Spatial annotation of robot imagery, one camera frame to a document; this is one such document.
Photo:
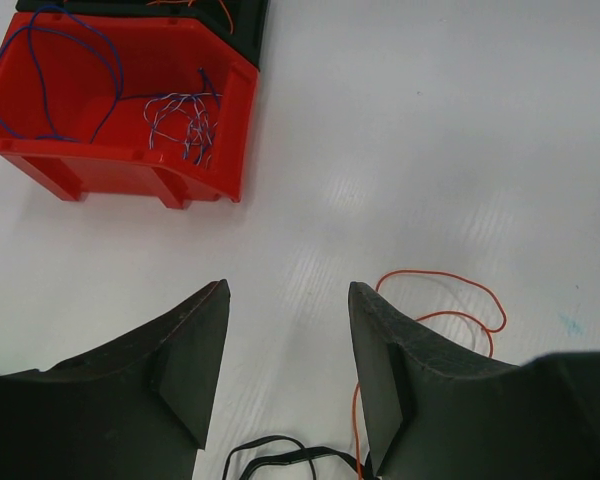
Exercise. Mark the red plastic bin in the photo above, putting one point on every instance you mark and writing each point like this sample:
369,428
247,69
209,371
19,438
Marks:
156,107

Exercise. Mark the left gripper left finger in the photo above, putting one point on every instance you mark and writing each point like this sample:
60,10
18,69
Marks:
137,407

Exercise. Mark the black plastic bin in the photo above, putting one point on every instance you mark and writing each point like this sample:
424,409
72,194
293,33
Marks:
240,24

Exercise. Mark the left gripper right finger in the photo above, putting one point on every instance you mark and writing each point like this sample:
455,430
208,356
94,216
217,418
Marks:
436,410

